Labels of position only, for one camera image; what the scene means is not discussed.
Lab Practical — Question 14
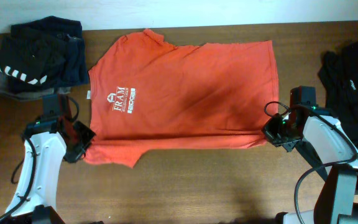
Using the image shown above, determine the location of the black t-shirt pile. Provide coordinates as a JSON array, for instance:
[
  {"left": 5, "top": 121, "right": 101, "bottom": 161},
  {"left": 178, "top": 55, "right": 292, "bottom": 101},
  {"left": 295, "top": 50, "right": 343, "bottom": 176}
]
[{"left": 318, "top": 42, "right": 358, "bottom": 148}]

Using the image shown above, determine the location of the orange FRAM t-shirt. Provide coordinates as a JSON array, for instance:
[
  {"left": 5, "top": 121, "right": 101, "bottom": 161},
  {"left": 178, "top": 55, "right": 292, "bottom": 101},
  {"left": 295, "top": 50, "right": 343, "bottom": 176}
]
[{"left": 85, "top": 29, "right": 279, "bottom": 167}]

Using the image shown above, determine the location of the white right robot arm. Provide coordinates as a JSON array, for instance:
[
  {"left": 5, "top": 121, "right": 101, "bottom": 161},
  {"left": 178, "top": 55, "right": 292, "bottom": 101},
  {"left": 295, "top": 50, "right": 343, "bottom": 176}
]
[{"left": 262, "top": 104, "right": 358, "bottom": 223}]

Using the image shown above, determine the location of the grey folded garment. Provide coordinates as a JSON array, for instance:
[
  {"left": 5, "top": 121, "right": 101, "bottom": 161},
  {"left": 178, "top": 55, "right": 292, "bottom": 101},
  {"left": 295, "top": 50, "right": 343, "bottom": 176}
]
[{"left": 0, "top": 68, "right": 71, "bottom": 102}]

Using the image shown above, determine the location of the black folded garment with stripes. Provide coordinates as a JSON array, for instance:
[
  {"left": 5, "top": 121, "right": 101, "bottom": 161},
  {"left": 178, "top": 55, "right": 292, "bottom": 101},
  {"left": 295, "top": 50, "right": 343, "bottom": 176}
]
[{"left": 0, "top": 16, "right": 90, "bottom": 93}]

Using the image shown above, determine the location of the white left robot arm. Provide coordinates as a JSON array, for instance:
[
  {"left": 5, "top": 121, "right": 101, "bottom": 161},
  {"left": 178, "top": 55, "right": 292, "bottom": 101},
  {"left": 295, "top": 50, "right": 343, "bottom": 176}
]
[{"left": 0, "top": 118, "right": 95, "bottom": 223}]

